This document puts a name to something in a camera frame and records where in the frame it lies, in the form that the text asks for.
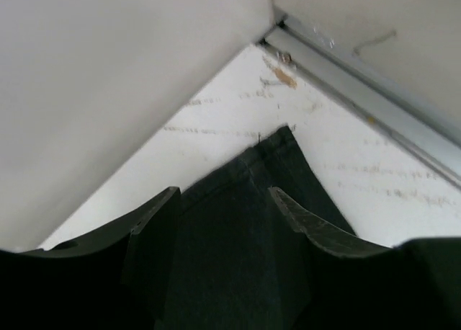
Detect black denim trousers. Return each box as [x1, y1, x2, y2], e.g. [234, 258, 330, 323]
[156, 126, 352, 329]

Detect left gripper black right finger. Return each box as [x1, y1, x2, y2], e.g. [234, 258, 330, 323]
[268, 187, 403, 329]

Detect aluminium table edge rail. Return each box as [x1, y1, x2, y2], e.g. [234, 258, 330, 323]
[259, 8, 460, 187]

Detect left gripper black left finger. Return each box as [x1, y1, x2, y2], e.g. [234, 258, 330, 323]
[21, 187, 181, 329]

